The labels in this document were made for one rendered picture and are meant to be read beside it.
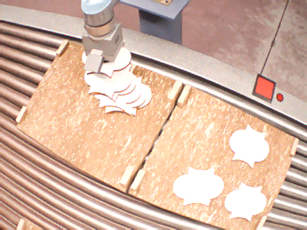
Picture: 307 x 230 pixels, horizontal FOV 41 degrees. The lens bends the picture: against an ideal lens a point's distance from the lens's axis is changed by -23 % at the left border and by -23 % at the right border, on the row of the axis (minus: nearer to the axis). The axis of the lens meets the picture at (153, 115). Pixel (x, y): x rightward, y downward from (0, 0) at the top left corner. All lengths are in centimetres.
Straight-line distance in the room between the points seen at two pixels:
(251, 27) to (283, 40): 24
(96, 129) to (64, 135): 10
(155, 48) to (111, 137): 31
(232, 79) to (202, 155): 26
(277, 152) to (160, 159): 35
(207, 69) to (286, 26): 148
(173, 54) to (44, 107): 43
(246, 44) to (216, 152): 141
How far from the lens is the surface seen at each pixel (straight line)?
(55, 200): 133
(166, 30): 187
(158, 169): 131
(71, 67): 148
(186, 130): 135
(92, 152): 134
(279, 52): 270
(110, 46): 118
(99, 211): 130
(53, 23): 164
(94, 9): 105
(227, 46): 263
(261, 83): 145
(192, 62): 147
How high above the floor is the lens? 217
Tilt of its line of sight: 64 degrees down
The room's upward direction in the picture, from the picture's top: 5 degrees counter-clockwise
